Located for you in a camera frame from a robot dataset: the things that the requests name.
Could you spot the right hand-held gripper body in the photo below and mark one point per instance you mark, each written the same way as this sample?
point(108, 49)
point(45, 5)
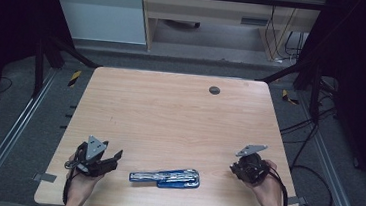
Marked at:
point(253, 169)

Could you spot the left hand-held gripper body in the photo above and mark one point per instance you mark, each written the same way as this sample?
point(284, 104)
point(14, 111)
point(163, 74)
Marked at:
point(93, 162)

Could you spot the blue stapler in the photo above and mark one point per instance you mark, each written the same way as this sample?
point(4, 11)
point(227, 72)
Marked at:
point(171, 179)

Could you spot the person's left hand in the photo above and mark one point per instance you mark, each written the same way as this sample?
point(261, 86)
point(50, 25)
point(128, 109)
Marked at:
point(80, 182)

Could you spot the person's right hand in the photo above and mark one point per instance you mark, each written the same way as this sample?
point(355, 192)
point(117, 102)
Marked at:
point(272, 187)

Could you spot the grey tape piece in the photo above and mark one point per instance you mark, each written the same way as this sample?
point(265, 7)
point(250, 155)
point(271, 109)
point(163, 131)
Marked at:
point(296, 200)
point(44, 177)

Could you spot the grey round table grommet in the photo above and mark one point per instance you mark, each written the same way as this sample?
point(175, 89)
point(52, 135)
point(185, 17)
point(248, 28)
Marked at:
point(214, 90)

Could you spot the white cabinet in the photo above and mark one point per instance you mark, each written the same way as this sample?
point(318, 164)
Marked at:
point(105, 16)

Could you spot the light wooden desk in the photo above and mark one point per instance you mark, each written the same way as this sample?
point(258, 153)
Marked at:
point(212, 12)

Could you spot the aluminium floor rail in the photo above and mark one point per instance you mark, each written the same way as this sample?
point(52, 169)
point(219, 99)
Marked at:
point(331, 179)
point(10, 141)

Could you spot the black frame strut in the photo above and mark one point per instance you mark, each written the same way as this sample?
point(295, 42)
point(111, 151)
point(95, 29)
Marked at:
point(58, 50)
point(307, 73)

